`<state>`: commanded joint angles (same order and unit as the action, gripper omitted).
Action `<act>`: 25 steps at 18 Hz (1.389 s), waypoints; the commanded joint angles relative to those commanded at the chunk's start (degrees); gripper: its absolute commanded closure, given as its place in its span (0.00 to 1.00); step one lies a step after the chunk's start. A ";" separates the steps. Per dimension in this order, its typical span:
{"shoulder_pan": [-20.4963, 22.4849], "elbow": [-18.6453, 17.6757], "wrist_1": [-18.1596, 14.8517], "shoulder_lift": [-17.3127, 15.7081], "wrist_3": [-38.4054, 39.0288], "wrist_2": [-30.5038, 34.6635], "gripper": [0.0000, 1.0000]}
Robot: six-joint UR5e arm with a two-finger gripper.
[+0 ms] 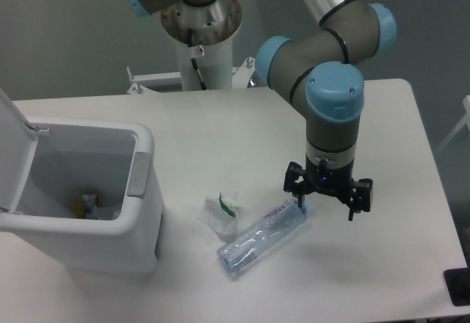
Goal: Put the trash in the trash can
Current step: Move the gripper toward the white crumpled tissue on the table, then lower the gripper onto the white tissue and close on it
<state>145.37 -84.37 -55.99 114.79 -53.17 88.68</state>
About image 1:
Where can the white trash can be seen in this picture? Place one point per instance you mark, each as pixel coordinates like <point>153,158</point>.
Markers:
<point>83,192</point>

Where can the white furniture leg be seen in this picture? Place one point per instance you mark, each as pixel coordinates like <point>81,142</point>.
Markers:
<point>463,123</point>

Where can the white trash can lid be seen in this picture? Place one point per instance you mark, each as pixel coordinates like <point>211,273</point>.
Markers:
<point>18,146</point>

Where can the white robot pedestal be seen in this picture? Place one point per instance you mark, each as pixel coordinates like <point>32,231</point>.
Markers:
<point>203,39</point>

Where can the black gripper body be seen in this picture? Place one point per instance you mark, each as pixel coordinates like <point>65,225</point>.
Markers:
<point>327,181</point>

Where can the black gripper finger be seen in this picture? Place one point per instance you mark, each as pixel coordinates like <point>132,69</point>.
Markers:
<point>294,182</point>
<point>357,196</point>

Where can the clear plastic water bottle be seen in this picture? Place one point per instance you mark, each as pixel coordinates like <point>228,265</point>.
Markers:
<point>262,235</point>

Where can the black device at table edge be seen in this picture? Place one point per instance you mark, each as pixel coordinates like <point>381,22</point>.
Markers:
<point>457,283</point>

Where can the trash inside can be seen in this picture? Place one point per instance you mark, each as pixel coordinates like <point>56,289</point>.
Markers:
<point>91,207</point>

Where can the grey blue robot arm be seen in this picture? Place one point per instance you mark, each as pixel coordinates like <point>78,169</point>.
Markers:
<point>318,77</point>

